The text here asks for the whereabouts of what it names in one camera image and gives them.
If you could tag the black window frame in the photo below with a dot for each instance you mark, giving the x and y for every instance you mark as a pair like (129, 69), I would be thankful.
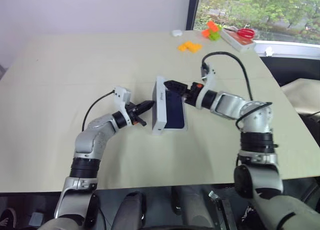
(193, 10)

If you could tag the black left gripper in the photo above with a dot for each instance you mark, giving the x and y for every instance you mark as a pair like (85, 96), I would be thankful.
(132, 111)

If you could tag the green toy block piece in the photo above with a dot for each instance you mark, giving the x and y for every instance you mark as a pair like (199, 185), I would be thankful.
(215, 35)

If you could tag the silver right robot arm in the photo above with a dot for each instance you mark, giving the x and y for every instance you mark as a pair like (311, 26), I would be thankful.
(225, 103)

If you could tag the white phone box base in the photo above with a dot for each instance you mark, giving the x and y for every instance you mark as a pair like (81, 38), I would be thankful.
(176, 131)

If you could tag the white window sill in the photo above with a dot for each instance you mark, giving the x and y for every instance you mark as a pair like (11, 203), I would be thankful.
(287, 48)

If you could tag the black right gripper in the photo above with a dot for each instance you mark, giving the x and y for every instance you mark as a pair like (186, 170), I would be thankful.
(193, 90)

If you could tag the flat orange building blocks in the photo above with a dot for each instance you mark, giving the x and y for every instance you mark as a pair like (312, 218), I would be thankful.
(190, 46)

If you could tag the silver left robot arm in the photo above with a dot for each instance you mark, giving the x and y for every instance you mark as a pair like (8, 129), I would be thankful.
(92, 137)

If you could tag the small white earbuds case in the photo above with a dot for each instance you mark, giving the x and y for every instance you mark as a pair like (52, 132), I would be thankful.
(176, 33)

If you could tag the black and white sneaker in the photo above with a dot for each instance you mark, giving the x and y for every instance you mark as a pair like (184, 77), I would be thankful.
(248, 215)

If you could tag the orange toy block piece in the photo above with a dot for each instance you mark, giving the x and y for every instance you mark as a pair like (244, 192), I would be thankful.
(211, 27)

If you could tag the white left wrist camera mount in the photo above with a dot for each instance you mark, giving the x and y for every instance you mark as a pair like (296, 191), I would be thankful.
(120, 93)

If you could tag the small white plastic clip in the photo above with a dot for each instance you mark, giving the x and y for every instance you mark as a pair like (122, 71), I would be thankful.
(269, 51)

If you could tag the black bracket with metal clip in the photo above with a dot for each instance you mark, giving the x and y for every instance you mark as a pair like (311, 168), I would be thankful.
(223, 210)

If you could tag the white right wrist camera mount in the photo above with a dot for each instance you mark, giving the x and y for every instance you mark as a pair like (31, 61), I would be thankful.
(211, 83)

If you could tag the beige crumpled cover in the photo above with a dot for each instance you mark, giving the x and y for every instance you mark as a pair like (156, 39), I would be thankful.
(300, 95)

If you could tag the white box with orange top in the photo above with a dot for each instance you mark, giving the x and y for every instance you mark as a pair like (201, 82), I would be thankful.
(237, 42)

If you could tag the dark rounded shape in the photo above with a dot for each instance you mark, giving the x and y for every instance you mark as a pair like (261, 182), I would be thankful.
(132, 210)

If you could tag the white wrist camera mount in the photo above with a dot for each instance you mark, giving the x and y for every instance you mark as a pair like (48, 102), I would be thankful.
(211, 83)
(120, 93)

